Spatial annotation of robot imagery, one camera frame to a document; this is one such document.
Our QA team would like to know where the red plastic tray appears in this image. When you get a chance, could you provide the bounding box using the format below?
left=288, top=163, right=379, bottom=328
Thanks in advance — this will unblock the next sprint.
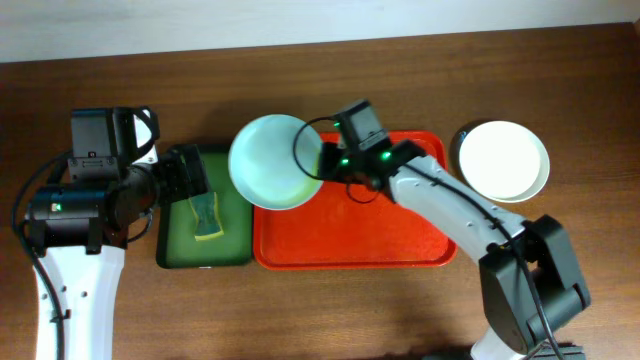
left=252, top=130, right=459, bottom=271

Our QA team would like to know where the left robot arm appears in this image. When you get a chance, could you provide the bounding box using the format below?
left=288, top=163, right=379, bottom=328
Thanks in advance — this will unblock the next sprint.
left=16, top=106, right=211, bottom=359

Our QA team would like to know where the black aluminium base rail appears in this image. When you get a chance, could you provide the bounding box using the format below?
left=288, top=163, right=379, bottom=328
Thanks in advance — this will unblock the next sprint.
left=529, top=345, right=587, bottom=360

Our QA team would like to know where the light blue plate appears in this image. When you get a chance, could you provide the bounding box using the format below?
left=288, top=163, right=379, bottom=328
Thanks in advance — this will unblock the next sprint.
left=228, top=114, right=323, bottom=210

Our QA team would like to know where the green yellow sponge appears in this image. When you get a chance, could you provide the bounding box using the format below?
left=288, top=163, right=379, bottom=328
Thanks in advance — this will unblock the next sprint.
left=189, top=192, right=224, bottom=241

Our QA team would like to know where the white plate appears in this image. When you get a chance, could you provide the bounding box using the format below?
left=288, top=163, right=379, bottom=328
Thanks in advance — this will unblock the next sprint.
left=454, top=120, right=551, bottom=203

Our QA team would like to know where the right black cable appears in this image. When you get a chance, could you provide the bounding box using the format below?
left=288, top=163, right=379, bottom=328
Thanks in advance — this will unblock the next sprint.
left=292, top=117, right=566, bottom=360

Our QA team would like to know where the dark green tray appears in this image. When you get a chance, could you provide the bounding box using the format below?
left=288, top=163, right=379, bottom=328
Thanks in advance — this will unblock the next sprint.
left=156, top=145, right=253, bottom=269

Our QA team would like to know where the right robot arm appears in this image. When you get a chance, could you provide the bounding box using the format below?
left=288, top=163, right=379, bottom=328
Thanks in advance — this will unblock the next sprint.
left=318, top=100, right=591, bottom=360

